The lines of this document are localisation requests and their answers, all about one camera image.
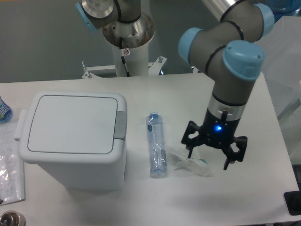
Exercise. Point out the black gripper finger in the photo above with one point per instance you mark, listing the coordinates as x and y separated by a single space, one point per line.
235 150
193 137

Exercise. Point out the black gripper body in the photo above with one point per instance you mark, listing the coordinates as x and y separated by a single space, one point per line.
215 132

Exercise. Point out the white plastic trash can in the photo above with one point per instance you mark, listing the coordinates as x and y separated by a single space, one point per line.
79 138

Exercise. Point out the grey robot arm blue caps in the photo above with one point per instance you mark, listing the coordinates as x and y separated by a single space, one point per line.
227 54

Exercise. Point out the crumpled white plastic wrapper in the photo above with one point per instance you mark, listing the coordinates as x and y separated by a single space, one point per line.
194 164

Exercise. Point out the clear crushed plastic bottle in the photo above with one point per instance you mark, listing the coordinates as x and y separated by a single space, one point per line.
156 145

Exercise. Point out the black device at table edge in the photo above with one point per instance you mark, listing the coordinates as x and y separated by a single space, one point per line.
293 202

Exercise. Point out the blue water jug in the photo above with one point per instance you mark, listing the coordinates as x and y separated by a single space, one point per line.
285 7

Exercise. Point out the paper sheet in plastic sleeve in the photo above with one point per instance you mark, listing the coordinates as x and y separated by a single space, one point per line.
12 185

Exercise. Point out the blue green bottle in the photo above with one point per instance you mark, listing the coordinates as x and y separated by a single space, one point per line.
6 112

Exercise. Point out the round metal connector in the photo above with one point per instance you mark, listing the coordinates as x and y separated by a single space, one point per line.
12 218

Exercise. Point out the white pedestal base frame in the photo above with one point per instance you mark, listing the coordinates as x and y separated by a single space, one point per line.
109 71

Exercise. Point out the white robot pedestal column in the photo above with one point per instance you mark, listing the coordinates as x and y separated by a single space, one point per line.
130 54

